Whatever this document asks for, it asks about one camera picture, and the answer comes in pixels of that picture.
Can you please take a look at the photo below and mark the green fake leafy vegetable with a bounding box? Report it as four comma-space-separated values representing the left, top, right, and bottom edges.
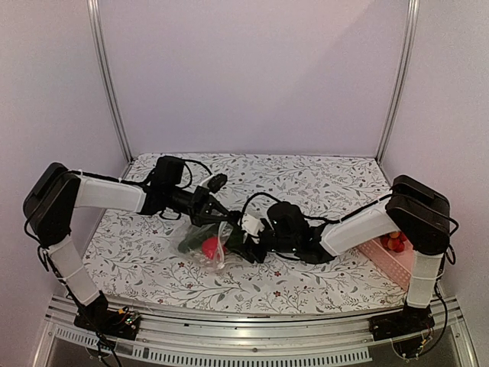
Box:
177, 223, 244, 254

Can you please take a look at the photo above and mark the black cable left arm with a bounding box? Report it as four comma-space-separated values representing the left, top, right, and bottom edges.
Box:
179, 160, 213, 188

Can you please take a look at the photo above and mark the aluminium front rail base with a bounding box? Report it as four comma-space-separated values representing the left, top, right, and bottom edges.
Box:
32, 294, 478, 367

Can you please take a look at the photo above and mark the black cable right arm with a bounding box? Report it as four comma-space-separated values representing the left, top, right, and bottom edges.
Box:
240, 192, 291, 219

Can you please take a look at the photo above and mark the clear polka dot zip bag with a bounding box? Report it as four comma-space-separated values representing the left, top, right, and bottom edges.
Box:
173, 222, 244, 272

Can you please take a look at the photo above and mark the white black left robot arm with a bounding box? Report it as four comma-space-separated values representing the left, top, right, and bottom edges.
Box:
22, 155, 238, 332

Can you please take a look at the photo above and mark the aluminium frame post right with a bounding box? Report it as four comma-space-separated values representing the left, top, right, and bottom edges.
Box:
375, 0, 420, 166

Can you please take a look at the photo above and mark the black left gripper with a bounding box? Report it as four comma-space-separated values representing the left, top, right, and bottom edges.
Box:
166, 185, 234, 228

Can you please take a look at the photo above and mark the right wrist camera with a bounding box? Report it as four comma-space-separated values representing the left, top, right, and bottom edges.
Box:
241, 213, 265, 236

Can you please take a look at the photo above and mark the pink perforated plastic basket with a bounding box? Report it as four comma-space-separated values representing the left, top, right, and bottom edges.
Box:
358, 237, 414, 291

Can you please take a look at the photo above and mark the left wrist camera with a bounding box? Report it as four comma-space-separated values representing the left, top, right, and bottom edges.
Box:
199, 174, 228, 193

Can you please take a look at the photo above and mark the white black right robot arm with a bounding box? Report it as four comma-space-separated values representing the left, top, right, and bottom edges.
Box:
238, 175, 458, 333

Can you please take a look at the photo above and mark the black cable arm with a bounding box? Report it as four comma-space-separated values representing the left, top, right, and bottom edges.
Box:
179, 160, 213, 188
240, 192, 291, 219

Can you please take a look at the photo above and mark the aluminium frame post left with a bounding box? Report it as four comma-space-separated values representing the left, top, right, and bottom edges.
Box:
86, 0, 134, 164

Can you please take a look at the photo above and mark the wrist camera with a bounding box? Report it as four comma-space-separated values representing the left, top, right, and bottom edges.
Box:
241, 213, 265, 236
199, 174, 228, 193

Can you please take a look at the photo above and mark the aluminium frame post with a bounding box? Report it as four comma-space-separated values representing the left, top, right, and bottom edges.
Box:
375, 0, 420, 166
86, 0, 134, 164

